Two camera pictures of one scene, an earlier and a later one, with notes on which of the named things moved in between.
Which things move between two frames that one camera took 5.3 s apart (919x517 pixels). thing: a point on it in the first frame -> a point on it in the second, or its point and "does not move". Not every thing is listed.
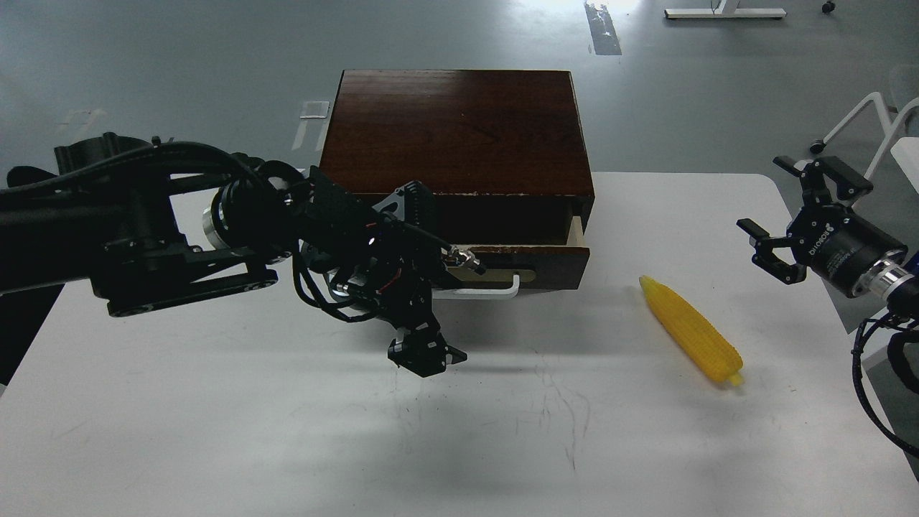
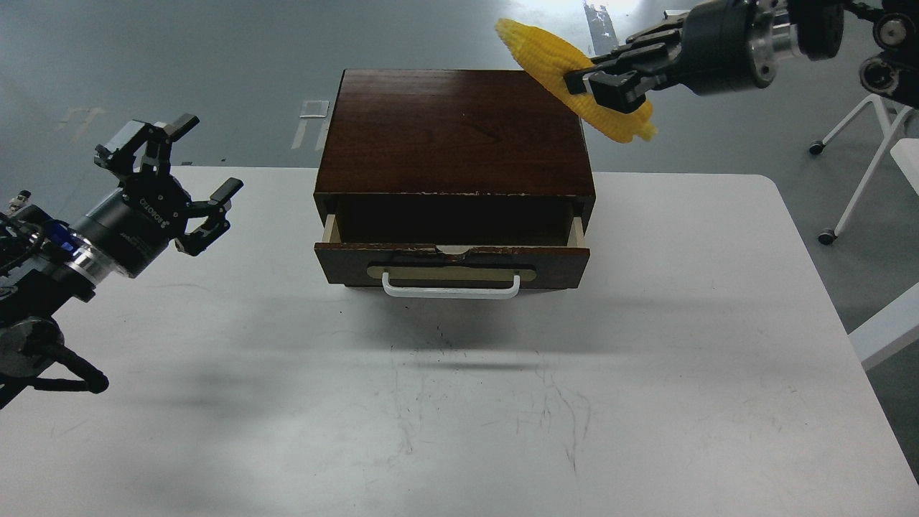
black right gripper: (829, 238) -> (728, 46)
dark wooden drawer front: (535, 267) does not move
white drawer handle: (458, 294) does not move
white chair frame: (892, 126) does not move
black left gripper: (385, 259) -> (133, 225)
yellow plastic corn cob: (708, 350) -> (548, 60)
